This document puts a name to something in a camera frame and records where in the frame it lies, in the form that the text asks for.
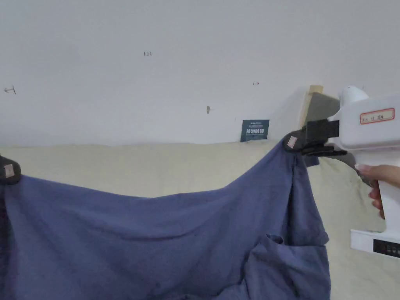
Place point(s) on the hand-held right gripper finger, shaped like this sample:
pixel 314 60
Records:
pixel 300 144

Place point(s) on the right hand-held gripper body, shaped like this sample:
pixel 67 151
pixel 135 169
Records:
pixel 368 134

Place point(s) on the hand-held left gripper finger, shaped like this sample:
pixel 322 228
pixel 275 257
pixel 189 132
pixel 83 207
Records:
pixel 11 176

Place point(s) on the dark blue shirt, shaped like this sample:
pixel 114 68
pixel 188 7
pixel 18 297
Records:
pixel 125 243

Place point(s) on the person's right hand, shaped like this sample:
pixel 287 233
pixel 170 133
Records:
pixel 382 172

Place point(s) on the grey padded headboard wooden edge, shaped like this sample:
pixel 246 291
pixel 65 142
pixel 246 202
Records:
pixel 322 106

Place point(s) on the dark blue sign card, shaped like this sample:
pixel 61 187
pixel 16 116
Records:
pixel 254 131

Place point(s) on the bed with beige sheet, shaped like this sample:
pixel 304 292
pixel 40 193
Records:
pixel 156 168

